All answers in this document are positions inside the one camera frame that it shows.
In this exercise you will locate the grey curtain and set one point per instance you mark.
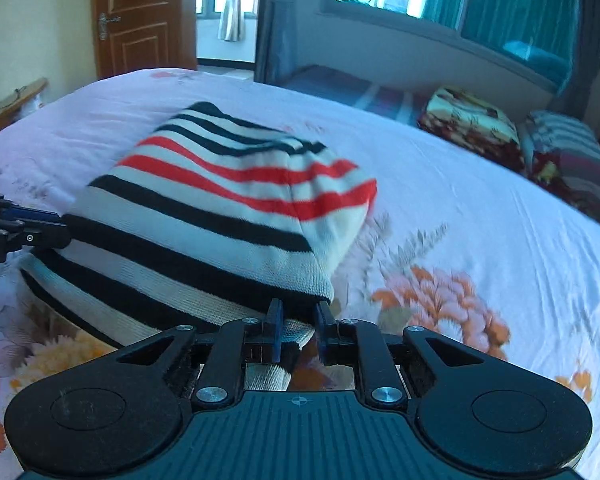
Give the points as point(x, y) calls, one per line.
point(280, 20)
point(597, 35)

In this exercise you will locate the black red white striped sweater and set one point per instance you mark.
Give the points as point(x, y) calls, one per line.
point(205, 220)

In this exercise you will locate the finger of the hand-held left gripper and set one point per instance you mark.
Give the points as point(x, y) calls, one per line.
point(45, 234)
point(30, 214)

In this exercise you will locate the wooden side table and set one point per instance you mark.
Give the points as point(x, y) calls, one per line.
point(10, 107)

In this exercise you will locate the white sheer curtain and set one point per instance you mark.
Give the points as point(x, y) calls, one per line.
point(231, 5)

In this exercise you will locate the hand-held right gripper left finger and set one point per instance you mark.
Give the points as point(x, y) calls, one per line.
point(276, 332)

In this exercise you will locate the wooden door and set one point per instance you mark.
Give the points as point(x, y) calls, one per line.
point(145, 15)

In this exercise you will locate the folded patterned blanket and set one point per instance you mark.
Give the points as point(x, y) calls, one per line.
point(472, 125)

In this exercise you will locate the striped bed sheet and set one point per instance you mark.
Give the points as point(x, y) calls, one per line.
point(350, 90)

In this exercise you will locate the striped pillow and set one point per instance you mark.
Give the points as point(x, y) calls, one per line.
point(575, 170)

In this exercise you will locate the teal curtain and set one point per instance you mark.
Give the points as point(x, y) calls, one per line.
point(510, 5)

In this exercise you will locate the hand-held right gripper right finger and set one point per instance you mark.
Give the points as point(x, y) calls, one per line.
point(323, 330)

